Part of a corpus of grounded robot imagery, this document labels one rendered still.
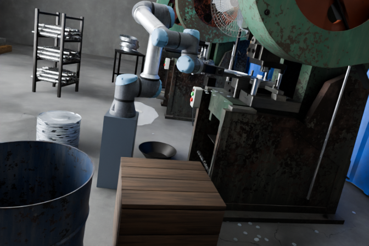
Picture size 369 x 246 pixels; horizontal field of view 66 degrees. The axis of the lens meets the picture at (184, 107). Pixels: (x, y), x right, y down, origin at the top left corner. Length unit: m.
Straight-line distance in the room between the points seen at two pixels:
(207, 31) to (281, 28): 1.79
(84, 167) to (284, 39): 0.95
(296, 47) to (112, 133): 1.05
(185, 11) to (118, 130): 1.67
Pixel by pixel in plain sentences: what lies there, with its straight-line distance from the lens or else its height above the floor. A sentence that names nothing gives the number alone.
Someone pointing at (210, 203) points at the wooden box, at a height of 0.35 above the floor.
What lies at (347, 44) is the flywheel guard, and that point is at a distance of 1.48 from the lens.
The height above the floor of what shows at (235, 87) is 0.71.
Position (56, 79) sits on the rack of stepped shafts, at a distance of 3.68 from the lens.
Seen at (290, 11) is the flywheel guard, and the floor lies 1.12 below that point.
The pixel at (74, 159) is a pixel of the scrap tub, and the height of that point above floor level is 0.44.
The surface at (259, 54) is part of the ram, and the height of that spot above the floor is 0.92.
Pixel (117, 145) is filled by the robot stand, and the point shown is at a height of 0.28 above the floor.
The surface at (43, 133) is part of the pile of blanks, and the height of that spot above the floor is 0.15.
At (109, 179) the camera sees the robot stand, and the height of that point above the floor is 0.06.
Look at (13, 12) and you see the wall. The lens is 8.66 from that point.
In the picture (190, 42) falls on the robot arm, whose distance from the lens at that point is 1.28.
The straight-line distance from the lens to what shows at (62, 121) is 2.18.
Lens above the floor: 0.96
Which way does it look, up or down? 14 degrees down
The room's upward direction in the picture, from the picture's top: 10 degrees clockwise
